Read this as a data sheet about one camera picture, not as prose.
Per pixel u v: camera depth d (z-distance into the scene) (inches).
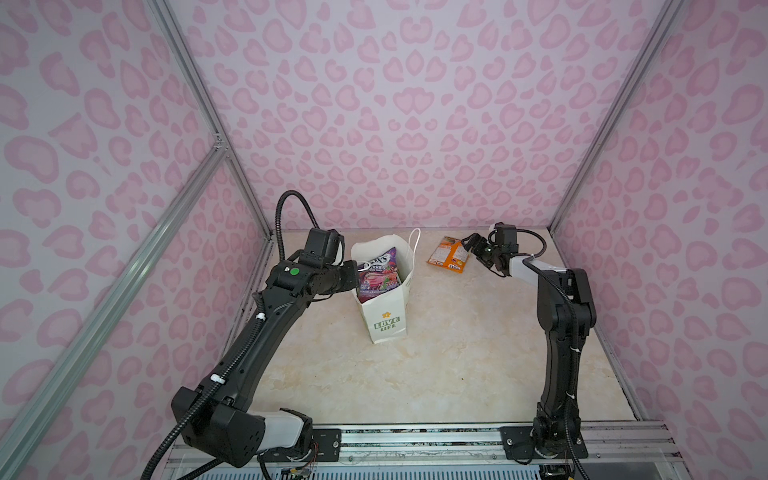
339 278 24.9
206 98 32.4
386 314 31.3
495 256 34.3
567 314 22.3
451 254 43.3
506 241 33.8
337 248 23.4
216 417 14.6
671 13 27.3
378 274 33.0
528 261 29.1
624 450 28.8
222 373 15.6
